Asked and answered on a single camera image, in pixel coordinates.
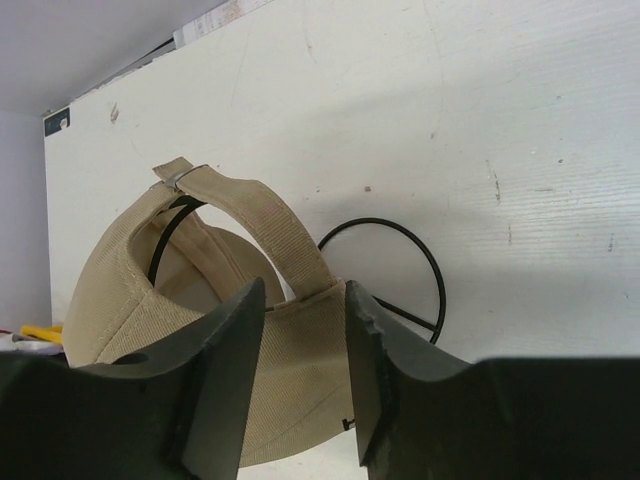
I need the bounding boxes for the black wire hat stand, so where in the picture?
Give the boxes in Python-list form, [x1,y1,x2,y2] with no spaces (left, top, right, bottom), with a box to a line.
[148,197,447,346]

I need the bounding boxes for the yellow plastic tray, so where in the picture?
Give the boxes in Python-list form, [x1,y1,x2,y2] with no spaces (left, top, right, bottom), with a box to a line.
[20,325,63,345]

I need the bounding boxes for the blue table corner label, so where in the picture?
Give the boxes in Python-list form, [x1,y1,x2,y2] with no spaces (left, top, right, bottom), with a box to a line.
[43,106,71,138]

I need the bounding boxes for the papers behind table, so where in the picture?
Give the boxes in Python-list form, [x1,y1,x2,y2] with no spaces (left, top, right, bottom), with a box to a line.
[173,0,270,49]

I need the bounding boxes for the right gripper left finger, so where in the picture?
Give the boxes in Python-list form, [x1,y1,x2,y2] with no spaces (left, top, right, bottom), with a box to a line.
[1,279,265,479]

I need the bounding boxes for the beige baseball cap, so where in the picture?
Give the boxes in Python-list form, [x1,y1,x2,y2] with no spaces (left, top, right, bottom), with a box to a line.
[63,158,353,466]

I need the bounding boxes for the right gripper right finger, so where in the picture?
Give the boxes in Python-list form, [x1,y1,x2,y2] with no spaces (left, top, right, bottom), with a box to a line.
[345,281,639,479]

